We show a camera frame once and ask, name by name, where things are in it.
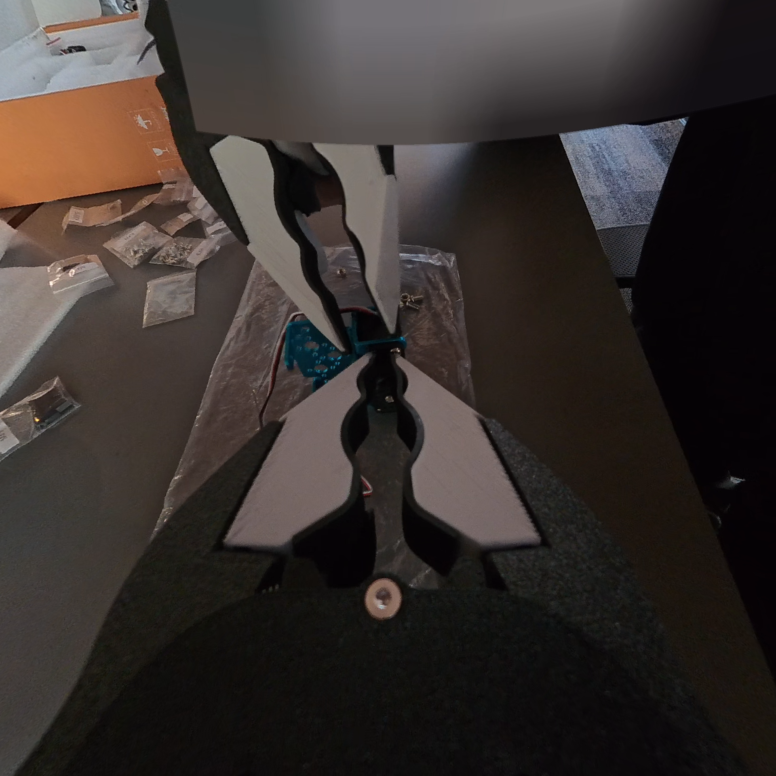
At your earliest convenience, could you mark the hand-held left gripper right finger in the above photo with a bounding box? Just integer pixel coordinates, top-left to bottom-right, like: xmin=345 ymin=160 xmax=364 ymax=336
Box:
xmin=395 ymin=356 xmax=543 ymax=577

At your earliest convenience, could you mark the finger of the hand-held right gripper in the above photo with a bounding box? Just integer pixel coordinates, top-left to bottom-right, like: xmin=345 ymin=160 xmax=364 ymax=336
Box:
xmin=314 ymin=142 xmax=404 ymax=339
xmin=209 ymin=135 xmax=354 ymax=354

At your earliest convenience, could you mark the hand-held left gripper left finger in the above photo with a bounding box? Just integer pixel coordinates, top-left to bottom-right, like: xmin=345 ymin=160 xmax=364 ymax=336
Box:
xmin=222 ymin=354 xmax=378 ymax=589

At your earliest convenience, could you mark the red white black servo cable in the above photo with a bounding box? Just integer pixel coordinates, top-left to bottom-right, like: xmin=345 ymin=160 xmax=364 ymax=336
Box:
xmin=259 ymin=306 xmax=377 ymax=504

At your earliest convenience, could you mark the grey desk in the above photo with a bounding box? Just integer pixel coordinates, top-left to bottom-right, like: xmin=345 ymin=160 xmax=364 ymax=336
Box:
xmin=0 ymin=136 xmax=776 ymax=776

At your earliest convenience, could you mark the pile of small screw bags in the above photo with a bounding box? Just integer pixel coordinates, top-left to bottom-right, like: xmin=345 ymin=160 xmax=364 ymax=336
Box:
xmin=61 ymin=170 xmax=238 ymax=329

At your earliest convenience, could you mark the orange cardboard box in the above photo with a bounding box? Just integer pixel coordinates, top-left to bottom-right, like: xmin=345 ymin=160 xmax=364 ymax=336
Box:
xmin=0 ymin=0 xmax=184 ymax=210

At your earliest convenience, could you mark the clear plastic bag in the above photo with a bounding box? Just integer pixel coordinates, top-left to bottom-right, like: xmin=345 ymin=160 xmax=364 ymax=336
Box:
xmin=154 ymin=242 xmax=477 ymax=590

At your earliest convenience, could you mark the small clear parts bag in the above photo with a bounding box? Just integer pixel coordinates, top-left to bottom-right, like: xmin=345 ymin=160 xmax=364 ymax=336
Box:
xmin=47 ymin=255 xmax=116 ymax=295

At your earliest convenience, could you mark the white foam sheet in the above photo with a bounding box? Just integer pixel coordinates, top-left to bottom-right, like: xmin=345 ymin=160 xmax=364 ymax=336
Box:
xmin=0 ymin=218 xmax=93 ymax=396

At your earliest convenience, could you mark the black office chair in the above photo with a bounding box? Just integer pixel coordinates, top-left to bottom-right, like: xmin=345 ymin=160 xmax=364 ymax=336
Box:
xmin=597 ymin=221 xmax=654 ymax=293

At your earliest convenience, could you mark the small bag of black parts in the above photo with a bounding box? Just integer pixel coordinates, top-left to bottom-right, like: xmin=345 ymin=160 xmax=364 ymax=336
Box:
xmin=0 ymin=376 xmax=83 ymax=454

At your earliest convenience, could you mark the person's black clothed torso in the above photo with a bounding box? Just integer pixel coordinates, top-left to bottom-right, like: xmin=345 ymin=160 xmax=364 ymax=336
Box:
xmin=630 ymin=115 xmax=776 ymax=583

